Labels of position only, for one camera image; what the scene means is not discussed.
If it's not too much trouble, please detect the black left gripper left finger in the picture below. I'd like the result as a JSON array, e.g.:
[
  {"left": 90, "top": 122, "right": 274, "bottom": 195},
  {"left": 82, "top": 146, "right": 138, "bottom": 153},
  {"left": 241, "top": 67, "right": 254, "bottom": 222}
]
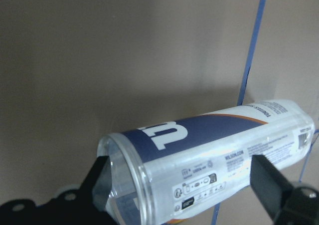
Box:
[{"left": 0, "top": 156, "right": 114, "bottom": 225}]

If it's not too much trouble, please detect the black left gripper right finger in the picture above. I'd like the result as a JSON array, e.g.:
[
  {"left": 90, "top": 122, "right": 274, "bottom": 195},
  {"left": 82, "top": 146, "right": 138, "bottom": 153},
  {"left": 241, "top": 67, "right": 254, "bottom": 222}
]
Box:
[{"left": 251, "top": 155, "right": 319, "bottom": 225}]

